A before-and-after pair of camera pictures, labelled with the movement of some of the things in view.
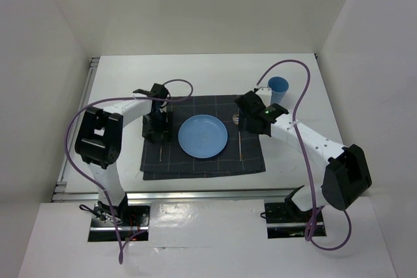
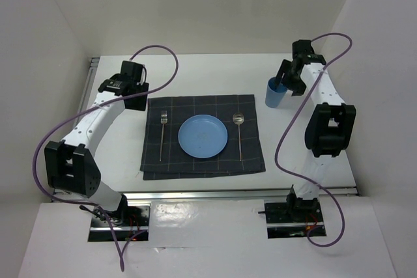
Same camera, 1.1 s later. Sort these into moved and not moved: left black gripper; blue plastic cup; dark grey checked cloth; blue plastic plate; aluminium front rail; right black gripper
Moved: left black gripper; right black gripper
Not moved: blue plastic plate; dark grey checked cloth; aluminium front rail; blue plastic cup
